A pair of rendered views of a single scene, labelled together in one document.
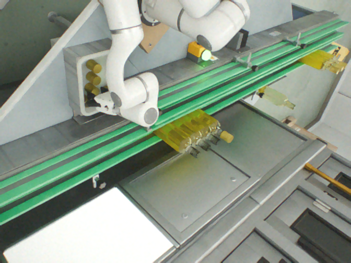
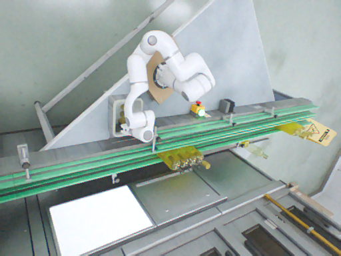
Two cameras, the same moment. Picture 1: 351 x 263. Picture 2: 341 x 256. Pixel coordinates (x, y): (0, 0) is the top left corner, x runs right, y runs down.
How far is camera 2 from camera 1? 0.35 m
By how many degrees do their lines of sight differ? 16
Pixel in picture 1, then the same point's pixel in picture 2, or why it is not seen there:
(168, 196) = (158, 197)
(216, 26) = (191, 87)
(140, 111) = (141, 131)
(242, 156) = (219, 183)
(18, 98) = (78, 120)
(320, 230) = (265, 239)
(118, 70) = (129, 104)
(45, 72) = (96, 107)
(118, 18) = (134, 77)
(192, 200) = (174, 201)
